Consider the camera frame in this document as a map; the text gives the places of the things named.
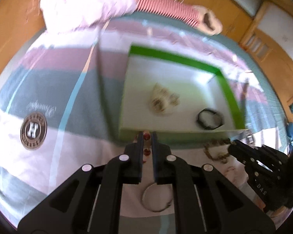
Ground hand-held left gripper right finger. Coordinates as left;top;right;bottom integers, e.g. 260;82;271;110
152;131;276;234

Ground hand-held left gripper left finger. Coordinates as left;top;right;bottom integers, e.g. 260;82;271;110
17;131;144;234

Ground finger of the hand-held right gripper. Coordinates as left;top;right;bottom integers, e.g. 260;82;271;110
228;139;285;175

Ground red bead bracelet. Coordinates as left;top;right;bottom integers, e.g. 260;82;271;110
143;131;153;164

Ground gold chain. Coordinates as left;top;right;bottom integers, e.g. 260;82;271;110
204;138;235;164

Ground green cardboard box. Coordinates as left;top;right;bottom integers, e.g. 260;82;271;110
96;43;248;140

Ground silver bangle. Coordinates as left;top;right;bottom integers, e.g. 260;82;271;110
142;183;174;213

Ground printed bed sheet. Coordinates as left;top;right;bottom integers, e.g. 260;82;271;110
0;12;293;228

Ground wooden cabinet doors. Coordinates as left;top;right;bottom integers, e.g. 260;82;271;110
190;0;293;122

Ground striped plush toy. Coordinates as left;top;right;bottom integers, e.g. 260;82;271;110
136;0;223;36

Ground pink quilt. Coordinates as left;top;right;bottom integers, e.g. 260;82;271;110
40;0;138;34

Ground wooden wardrobe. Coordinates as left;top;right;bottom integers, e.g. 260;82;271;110
0;0;49;64

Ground silver metal bracelet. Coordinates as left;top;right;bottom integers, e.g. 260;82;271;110
243;130;257;148

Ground black bracelet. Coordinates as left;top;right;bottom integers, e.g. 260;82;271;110
197;108;224;130

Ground beige bracelet cluster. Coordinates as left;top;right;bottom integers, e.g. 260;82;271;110
149;83;181;114

